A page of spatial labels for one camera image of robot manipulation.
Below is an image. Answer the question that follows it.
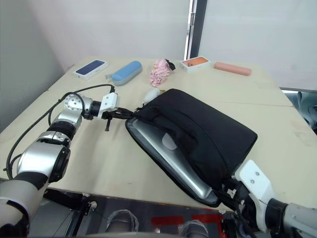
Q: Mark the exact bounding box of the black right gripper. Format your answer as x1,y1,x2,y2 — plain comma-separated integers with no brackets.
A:
215,177,253,212

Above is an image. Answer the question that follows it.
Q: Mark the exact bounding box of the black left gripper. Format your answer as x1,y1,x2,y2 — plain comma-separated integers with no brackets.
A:
101,107,135,132

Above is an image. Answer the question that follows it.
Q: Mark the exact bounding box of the black laptop bag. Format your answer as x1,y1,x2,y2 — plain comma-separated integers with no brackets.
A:
125,88,259,208

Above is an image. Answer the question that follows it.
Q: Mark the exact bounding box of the white computer mouse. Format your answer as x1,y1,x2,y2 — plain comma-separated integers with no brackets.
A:
143,88,161,104

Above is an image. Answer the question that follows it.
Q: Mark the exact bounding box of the silver laptop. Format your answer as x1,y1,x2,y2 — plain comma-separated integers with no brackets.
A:
127,117,214,200

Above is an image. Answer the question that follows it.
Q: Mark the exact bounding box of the red floor tape strip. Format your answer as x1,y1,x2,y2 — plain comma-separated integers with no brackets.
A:
151,215,185,227
191,213,225,224

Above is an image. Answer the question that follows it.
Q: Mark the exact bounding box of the blue glasses case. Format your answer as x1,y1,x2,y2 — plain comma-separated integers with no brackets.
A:
105,60,144,87

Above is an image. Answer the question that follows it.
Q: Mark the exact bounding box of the dark rounded grey shape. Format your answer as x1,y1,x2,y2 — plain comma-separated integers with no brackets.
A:
177,220,211,238
106,209,139,234

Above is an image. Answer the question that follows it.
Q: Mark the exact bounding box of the pink fabric flower bundle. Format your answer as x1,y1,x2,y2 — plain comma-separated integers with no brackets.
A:
149,58,172,88

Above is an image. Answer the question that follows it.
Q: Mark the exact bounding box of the white box with blue phone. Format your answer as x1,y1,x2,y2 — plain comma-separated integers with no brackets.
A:
73,59,109,81

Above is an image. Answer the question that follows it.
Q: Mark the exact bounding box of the white box with orange phone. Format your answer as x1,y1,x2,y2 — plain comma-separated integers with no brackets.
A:
179,55,211,74

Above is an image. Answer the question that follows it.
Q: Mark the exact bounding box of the blue grey chair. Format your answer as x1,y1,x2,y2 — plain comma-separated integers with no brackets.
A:
279,86,317,136

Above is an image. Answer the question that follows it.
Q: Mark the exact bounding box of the pink pencil case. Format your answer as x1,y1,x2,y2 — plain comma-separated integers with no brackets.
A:
213,61,253,76

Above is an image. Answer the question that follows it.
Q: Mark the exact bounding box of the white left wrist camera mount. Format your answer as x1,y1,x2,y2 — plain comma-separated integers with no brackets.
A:
97,92,120,119

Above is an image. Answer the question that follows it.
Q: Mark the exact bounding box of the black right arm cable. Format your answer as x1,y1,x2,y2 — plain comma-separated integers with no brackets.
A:
232,203,256,238

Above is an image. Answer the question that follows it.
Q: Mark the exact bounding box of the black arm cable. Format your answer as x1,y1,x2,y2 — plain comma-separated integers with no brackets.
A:
3,84,116,179
232,203,256,238

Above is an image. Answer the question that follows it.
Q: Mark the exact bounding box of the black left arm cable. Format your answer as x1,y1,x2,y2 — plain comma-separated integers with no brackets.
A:
3,84,116,179

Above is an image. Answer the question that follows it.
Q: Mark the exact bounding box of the black table frame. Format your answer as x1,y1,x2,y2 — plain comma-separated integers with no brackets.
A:
43,187,98,224

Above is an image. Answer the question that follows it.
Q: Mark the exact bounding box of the black door frame post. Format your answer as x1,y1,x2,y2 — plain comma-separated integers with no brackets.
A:
184,0,208,60

